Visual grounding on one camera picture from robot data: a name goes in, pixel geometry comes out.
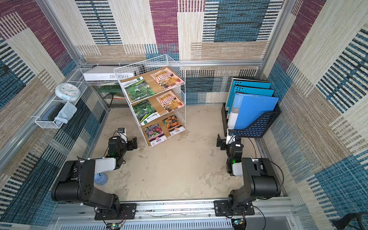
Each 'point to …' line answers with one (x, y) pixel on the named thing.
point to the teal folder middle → (247, 90)
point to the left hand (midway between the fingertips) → (128, 137)
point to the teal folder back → (264, 85)
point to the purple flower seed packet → (155, 134)
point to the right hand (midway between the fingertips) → (228, 132)
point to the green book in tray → (112, 89)
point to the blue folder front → (246, 109)
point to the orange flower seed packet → (173, 125)
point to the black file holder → (258, 128)
